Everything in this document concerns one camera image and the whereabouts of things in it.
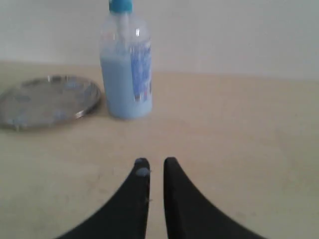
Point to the blue soap pump bottle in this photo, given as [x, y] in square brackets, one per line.
[126, 62]

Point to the round steel plate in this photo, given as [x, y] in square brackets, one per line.
[47, 101]

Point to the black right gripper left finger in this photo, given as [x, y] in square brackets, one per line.
[125, 215]

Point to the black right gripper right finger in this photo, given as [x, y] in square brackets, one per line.
[189, 215]

